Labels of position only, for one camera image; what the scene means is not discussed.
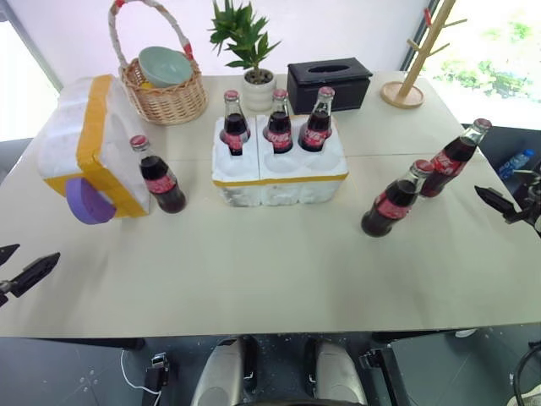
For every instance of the plastic water bottle blue label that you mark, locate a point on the plastic water bottle blue label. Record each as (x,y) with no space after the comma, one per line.
(516,162)

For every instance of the black tissue box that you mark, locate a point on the black tissue box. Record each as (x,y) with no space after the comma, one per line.
(325,91)

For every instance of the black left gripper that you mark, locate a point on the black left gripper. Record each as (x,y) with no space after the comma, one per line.
(3,292)

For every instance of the small yellow object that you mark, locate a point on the small yellow object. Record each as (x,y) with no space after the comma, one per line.
(147,85)

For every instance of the small white object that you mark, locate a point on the small white object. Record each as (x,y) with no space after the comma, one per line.
(466,332)

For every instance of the glass cola bottle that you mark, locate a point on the glass cola bottle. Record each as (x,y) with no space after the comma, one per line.
(452,156)
(278,131)
(162,186)
(234,127)
(315,131)
(391,203)

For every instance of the white foam box yellow tape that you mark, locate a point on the white foam box yellow tape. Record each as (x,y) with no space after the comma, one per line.
(63,139)

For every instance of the silver left robot leg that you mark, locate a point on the silver left robot leg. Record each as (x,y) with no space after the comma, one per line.
(217,376)

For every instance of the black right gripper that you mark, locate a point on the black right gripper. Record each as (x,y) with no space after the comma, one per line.
(532,213)

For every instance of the white ribbed plant pot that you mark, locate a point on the white ribbed plant pot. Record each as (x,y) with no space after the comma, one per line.
(258,95)

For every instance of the pale green bowl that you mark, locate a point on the pale green bowl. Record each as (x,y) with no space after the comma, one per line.
(162,67)

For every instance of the silver robot leg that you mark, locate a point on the silver robot leg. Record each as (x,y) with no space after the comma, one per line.
(340,376)
(217,376)

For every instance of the wooden branch rack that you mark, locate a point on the wooden branch rack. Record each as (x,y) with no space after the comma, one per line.
(416,63)

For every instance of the silver right robot leg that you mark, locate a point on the silver right robot leg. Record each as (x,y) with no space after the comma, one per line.
(340,376)

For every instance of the green leafy plant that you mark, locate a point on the green leafy plant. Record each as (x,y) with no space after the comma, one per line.
(245,38)

